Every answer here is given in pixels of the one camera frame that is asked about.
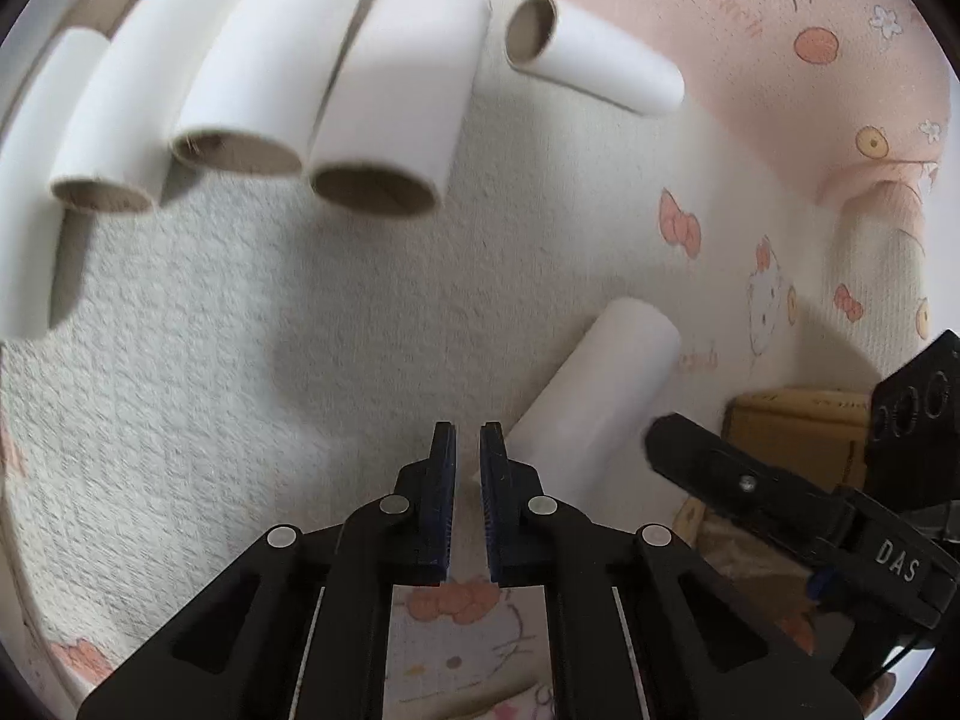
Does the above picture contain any white cardboard tube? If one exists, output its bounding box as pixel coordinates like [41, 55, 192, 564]
[169, 0, 377, 179]
[0, 28, 112, 340]
[307, 0, 494, 220]
[49, 0, 260, 213]
[504, 0, 686, 118]
[504, 296, 683, 482]

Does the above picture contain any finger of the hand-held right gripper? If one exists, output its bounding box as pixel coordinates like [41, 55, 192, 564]
[645, 412, 856, 565]

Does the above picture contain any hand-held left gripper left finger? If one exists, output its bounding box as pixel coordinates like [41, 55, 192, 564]
[75, 421, 458, 720]

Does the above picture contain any pink cartoon printed blanket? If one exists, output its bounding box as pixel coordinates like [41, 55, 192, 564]
[0, 0, 960, 720]

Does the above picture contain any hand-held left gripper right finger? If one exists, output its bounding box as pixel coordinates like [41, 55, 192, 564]
[480, 421, 865, 720]

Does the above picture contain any brown cardboard box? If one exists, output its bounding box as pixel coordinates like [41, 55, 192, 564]
[671, 388, 893, 661]

